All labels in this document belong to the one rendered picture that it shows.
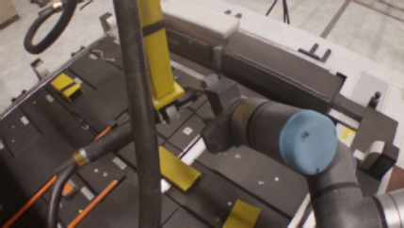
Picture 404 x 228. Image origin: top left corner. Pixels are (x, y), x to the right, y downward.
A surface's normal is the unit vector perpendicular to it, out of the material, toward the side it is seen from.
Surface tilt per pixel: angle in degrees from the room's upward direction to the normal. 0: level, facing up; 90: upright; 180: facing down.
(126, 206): 0
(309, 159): 55
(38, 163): 0
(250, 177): 0
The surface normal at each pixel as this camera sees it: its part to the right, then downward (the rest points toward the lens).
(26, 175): -0.06, -0.63
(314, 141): 0.41, 0.17
